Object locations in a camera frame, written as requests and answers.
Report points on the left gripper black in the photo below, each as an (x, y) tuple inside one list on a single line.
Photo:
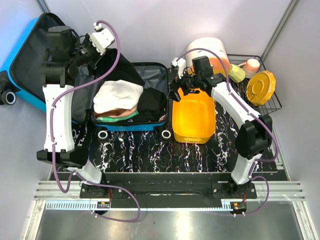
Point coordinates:
[(98, 57)]

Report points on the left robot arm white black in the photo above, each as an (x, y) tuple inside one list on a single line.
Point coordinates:
[(58, 72)]

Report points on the blue fish-print suitcase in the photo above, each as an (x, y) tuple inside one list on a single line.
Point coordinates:
[(21, 70)]

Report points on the black garment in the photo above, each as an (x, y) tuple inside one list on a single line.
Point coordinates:
[(124, 70)]

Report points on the green tie-dye cloth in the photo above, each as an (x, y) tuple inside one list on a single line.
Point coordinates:
[(109, 119)]

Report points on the yellow plastic basket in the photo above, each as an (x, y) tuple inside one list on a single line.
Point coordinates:
[(193, 117)]

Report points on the pink floral cloth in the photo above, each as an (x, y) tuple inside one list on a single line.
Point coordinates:
[(131, 110)]

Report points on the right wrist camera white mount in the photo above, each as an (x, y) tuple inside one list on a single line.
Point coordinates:
[(179, 64)]

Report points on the black wire dish rack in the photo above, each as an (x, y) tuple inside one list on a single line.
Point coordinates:
[(269, 107)]

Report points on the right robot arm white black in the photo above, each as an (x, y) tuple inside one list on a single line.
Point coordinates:
[(254, 130)]

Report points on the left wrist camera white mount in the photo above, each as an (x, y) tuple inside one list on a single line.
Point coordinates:
[(101, 39)]

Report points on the white drawer cabinet with orange drawers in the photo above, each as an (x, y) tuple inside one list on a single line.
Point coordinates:
[(213, 44)]

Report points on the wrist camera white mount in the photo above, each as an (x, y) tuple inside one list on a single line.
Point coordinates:
[(101, 39), (179, 64)]

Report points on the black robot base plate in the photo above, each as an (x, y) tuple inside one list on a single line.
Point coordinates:
[(214, 185)]

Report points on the brown towel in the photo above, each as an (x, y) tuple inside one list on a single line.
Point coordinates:
[(114, 112)]

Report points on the green faceted cup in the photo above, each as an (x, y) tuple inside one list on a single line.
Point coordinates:
[(236, 73)]

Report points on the white fluffy towel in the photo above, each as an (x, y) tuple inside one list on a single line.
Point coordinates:
[(118, 94)]

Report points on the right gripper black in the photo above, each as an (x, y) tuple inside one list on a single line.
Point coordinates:
[(178, 83)]

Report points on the aluminium rail frame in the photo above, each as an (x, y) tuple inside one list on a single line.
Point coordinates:
[(279, 212)]

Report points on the black marble pattern mat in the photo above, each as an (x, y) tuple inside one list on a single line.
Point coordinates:
[(144, 152)]

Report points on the black clothes pile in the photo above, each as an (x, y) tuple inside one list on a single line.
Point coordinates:
[(151, 107)]

